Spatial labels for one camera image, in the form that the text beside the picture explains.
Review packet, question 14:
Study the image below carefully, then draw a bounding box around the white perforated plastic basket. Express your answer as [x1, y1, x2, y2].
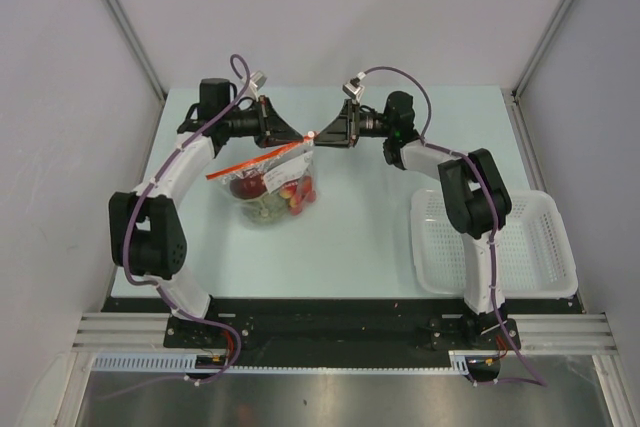
[410, 189, 578, 299]

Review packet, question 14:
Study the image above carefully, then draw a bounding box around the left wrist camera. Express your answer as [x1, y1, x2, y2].
[249, 71, 267, 91]

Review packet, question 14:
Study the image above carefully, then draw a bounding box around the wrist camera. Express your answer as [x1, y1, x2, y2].
[342, 77, 364, 102]
[249, 71, 267, 91]

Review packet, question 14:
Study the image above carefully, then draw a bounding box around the white slotted cable duct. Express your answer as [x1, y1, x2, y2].
[92, 350, 521, 376]

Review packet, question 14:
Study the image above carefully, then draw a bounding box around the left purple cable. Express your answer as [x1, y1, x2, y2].
[94, 53, 256, 401]

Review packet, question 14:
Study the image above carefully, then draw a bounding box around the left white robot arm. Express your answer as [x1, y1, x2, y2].
[108, 72, 312, 347]

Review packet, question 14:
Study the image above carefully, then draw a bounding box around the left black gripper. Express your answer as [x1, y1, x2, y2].
[222, 96, 303, 149]

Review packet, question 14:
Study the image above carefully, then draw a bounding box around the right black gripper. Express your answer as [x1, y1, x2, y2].
[314, 99, 394, 149]

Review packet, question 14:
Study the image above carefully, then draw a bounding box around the left aluminium frame post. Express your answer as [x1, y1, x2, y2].
[101, 0, 168, 103]

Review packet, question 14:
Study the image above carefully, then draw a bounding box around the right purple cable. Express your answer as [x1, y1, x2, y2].
[362, 65, 547, 388]

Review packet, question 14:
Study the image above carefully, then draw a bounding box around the purple cable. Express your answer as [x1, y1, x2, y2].
[362, 65, 547, 388]
[94, 53, 256, 401]

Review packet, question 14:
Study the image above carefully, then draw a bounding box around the right aluminium frame post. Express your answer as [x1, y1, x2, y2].
[511, 0, 578, 99]

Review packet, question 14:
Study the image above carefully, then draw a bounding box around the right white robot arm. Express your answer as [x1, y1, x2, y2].
[315, 91, 512, 348]

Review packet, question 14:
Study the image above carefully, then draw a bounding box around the clear zip top bag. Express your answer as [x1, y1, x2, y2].
[206, 131, 318, 227]

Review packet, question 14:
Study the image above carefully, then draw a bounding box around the fake green melon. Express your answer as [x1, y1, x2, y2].
[241, 193, 288, 226]

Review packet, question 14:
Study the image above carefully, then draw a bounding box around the aluminium frame post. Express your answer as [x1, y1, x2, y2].
[511, 0, 578, 99]
[101, 0, 168, 103]

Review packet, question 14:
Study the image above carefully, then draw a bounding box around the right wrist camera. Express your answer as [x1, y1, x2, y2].
[342, 77, 364, 102]

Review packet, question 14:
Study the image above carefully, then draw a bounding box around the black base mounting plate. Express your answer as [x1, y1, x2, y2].
[101, 298, 581, 370]

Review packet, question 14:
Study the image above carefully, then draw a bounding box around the fake red apple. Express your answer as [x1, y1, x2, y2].
[229, 173, 267, 200]

